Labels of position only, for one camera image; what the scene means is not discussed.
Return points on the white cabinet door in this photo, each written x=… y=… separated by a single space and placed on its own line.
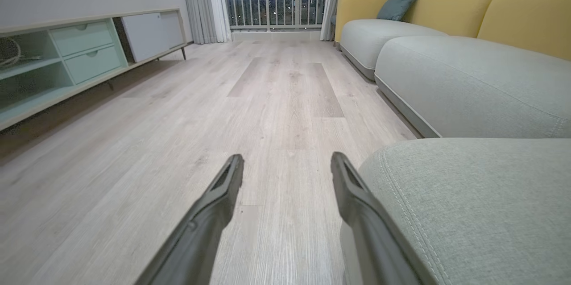
x=151 y=35

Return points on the long low TV cabinet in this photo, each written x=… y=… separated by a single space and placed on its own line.
x=40 y=84

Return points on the white sheer curtain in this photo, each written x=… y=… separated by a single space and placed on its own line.
x=219 y=4
x=329 y=4

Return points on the yellow sofa backrest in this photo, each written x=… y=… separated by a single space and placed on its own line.
x=531 y=13
x=455 y=6

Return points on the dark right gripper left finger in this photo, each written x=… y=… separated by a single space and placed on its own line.
x=200 y=231

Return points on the grey sofa seat section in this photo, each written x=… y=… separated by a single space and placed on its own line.
x=482 y=209
x=374 y=39
x=473 y=84

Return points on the mint green cabinet drawer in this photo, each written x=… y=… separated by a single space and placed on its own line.
x=96 y=64
x=82 y=37

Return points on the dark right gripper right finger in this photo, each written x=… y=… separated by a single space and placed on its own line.
x=370 y=231

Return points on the grey curtain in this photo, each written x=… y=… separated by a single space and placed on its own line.
x=196 y=4

